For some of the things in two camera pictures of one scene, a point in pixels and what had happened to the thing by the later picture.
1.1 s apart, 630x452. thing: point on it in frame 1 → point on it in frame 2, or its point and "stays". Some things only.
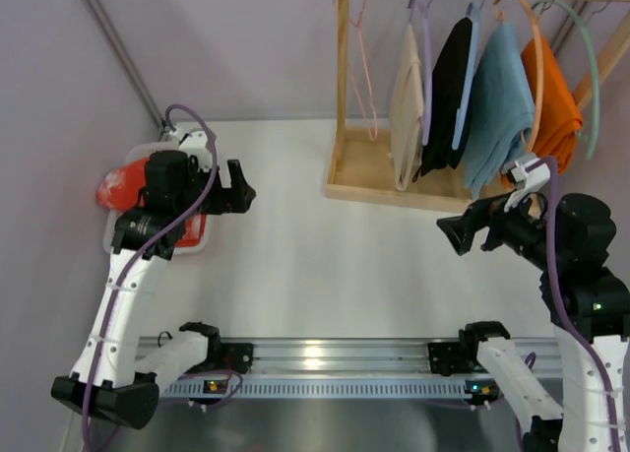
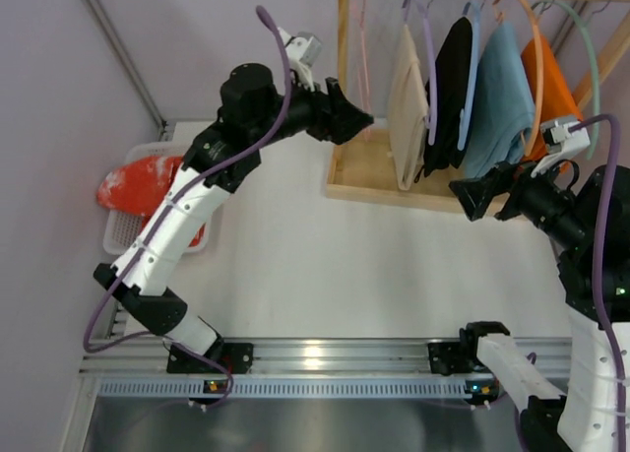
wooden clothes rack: x=362 y=168 stays
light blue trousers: x=501 y=109 stays
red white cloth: x=121 y=189 stays
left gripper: x=227 y=192 → x=328 y=111
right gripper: x=490 y=227 → x=505 y=191
